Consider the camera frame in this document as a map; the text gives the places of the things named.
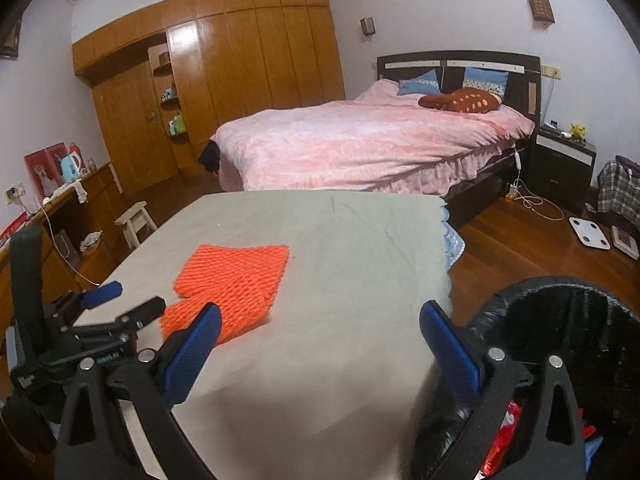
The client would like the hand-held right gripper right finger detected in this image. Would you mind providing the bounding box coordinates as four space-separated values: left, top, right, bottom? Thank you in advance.
419 300 586 480

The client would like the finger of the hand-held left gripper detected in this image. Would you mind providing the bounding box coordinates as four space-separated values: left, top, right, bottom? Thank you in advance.
50 281 124 317
75 296 167 341

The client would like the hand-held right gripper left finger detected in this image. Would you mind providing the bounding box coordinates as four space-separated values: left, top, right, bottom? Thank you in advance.
54 301 223 480

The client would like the orange foam fruit net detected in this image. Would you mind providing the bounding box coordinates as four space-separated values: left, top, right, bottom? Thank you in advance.
159 297 271 347
172 244 291 323

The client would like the trash bin with black bag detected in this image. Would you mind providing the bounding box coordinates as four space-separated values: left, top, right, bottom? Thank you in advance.
407 275 640 480

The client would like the small wooden stool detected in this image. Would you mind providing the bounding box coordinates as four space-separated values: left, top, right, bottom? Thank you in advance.
114 201 158 250

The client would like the wooden dresser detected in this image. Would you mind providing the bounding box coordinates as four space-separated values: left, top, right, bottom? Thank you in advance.
0 160 126 331

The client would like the blue lace table cover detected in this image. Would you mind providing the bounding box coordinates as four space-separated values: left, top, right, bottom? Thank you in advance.
439 207 467 271

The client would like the light blue kettle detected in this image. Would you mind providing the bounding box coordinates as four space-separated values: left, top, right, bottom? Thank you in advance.
61 152 82 183

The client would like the red gift box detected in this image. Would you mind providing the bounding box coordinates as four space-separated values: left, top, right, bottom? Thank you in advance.
24 142 68 198

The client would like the black garment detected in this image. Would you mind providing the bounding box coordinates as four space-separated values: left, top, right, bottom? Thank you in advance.
197 141 222 176

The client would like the white bathroom scale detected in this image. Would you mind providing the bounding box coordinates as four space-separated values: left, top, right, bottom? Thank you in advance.
569 216 613 252

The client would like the flat brown box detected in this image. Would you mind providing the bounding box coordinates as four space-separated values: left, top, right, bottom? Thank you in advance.
611 225 640 261

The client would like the dark nightstand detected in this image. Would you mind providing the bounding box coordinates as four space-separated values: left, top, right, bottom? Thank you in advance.
530 125 597 206

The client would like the bed with pink blanket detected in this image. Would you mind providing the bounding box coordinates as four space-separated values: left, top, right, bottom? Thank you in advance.
210 80 536 198

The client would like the plaid bag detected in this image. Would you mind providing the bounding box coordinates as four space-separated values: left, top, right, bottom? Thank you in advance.
597 156 640 228

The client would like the brown dotted pillow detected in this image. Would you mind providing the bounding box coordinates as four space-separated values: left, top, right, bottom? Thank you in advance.
418 87 503 113

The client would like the blue pillow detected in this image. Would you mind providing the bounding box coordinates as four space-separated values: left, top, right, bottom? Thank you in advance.
397 70 442 96
462 67 510 96

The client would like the wooden wardrobe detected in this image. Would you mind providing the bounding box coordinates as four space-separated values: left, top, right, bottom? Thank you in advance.
71 0 347 198

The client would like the thin white cable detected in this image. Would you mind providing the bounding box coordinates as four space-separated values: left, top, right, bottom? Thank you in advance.
40 200 103 288

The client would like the white power strip cable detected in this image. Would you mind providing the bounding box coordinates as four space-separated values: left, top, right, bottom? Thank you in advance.
502 147 566 222

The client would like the wall picture frame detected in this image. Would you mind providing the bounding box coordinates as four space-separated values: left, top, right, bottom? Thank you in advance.
0 15 23 61

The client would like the dark bed frame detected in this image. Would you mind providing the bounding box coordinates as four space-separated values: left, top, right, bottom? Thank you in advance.
376 50 543 231

